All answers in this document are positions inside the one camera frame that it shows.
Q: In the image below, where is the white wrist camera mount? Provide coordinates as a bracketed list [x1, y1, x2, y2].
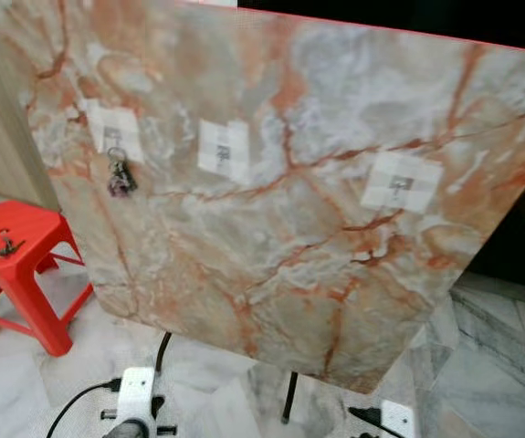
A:
[114, 367, 159, 430]
[379, 400, 415, 438]

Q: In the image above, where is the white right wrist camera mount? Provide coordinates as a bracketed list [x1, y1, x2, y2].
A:
[379, 400, 415, 438]

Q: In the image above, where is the dark metal board stand leg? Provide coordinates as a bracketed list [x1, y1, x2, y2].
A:
[155, 333, 173, 373]
[281, 370, 299, 424]

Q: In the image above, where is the marble pattern board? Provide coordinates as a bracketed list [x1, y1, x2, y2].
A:
[0, 0, 525, 395]

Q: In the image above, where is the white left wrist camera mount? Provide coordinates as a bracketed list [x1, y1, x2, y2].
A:
[114, 367, 159, 430]

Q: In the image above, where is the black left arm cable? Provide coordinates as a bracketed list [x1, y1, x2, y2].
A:
[46, 379, 121, 438]

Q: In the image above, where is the clear adhesive wall hook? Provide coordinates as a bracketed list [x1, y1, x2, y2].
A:
[361, 151, 445, 214]
[197, 119, 250, 183]
[87, 100, 144, 163]

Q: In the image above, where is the red plastic stool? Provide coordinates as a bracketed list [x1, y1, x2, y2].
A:
[0, 201, 94, 358]

